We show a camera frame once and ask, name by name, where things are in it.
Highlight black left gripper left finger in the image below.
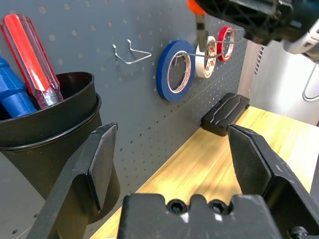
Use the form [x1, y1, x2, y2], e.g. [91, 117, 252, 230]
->
[26, 122, 118, 239]

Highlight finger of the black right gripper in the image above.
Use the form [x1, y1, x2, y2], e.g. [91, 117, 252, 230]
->
[194, 0, 275, 28]

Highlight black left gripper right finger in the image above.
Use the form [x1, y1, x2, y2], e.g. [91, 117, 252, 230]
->
[228, 123, 319, 239]

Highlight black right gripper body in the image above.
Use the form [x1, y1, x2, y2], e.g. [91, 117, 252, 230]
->
[245, 0, 319, 46]

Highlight orange black pliers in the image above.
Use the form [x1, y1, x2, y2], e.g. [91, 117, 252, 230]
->
[187, 0, 210, 53]

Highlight white tape roll red print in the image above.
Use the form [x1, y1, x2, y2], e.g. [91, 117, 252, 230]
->
[195, 36, 217, 79]

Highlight grey metal pegboard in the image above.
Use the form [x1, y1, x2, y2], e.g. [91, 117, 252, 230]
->
[0, 0, 249, 239]

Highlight black plastic cup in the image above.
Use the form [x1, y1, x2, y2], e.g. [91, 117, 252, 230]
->
[0, 72, 121, 224]

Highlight large white appliance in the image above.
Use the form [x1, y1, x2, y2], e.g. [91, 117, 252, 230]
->
[245, 39, 319, 125]

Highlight small black flat case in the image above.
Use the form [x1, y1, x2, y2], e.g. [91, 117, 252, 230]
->
[200, 92, 251, 137]

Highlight blue tape roll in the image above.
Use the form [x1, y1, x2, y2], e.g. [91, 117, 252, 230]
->
[156, 39, 196, 103]

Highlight long wire peg hook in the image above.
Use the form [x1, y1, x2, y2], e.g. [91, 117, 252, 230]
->
[206, 39, 236, 46]

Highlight wire hook of blue tape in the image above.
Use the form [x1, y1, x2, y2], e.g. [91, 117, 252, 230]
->
[173, 50, 224, 66]

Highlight blue handled screwdriver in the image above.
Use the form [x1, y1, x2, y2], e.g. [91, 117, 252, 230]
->
[0, 56, 38, 119]

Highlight wire pliers holder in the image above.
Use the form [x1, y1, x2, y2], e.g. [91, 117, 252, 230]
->
[112, 38, 153, 65]

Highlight red clear handled screwdriver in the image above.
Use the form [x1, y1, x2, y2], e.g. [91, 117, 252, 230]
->
[0, 14, 65, 111]

